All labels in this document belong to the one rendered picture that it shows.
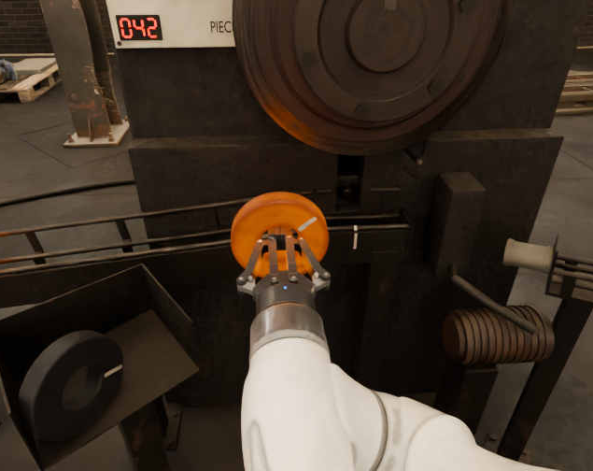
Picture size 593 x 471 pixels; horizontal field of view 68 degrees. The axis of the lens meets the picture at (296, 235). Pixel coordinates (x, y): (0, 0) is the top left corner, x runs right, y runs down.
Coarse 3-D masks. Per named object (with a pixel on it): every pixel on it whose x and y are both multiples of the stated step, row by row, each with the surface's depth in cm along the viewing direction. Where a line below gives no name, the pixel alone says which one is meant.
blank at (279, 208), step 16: (256, 208) 65; (272, 208) 65; (288, 208) 66; (304, 208) 66; (240, 224) 67; (256, 224) 67; (272, 224) 67; (288, 224) 67; (304, 224) 68; (320, 224) 68; (240, 240) 68; (256, 240) 69; (320, 240) 70; (240, 256) 70; (320, 256) 72; (304, 272) 73
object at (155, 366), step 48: (96, 288) 78; (144, 288) 85; (0, 336) 71; (48, 336) 76; (144, 336) 82; (192, 336) 71; (0, 384) 59; (144, 384) 74; (96, 432) 67; (144, 432) 83
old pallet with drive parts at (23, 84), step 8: (56, 64) 501; (48, 72) 469; (8, 80) 461; (16, 80) 439; (24, 80) 438; (32, 80) 438; (40, 80) 447; (48, 80) 465; (56, 80) 489; (0, 88) 415; (8, 88) 421; (16, 88) 417; (24, 88) 417; (32, 88) 428; (40, 88) 461; (48, 88) 464; (0, 96) 431; (24, 96) 422; (32, 96) 427
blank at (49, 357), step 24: (72, 336) 63; (96, 336) 65; (48, 360) 59; (72, 360) 62; (96, 360) 66; (120, 360) 71; (24, 384) 58; (48, 384) 59; (96, 384) 68; (24, 408) 58; (48, 408) 60; (72, 408) 64; (96, 408) 68; (48, 432) 61; (72, 432) 65
